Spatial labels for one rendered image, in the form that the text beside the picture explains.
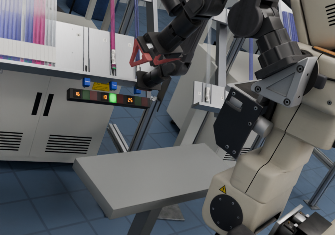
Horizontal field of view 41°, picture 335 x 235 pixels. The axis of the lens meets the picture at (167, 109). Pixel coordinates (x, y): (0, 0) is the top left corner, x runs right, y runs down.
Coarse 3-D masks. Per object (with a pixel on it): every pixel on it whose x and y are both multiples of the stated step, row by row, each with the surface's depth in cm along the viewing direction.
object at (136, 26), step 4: (136, 0) 186; (136, 4) 185; (136, 8) 185; (136, 12) 184; (136, 16) 184; (136, 20) 183; (136, 24) 183; (136, 28) 182; (136, 32) 182; (136, 36) 182; (136, 56) 180; (136, 60) 179
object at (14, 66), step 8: (0, 64) 150; (8, 64) 151; (16, 64) 151; (24, 64) 152; (32, 64) 154; (24, 72) 159; (32, 72) 159; (40, 72) 160; (48, 72) 160; (56, 72) 160; (64, 72) 161; (72, 72) 161; (80, 72) 163; (88, 72) 165; (96, 80) 171; (104, 80) 172; (112, 80) 172; (120, 80) 173; (128, 80) 173; (136, 80) 175
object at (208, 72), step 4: (208, 20) 190; (208, 24) 190; (208, 28) 189; (208, 32) 189; (208, 36) 188; (208, 40) 188; (208, 44) 187; (208, 48) 187; (208, 52) 186; (208, 56) 186; (208, 60) 185; (208, 64) 185; (208, 68) 184; (208, 72) 184; (208, 76) 183; (208, 80) 183; (208, 84) 183
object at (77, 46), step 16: (64, 32) 166; (80, 32) 169; (96, 32) 173; (64, 48) 164; (80, 48) 168; (96, 48) 171; (128, 48) 179; (64, 64) 163; (80, 64) 166; (96, 64) 170; (128, 64) 178; (144, 64) 182
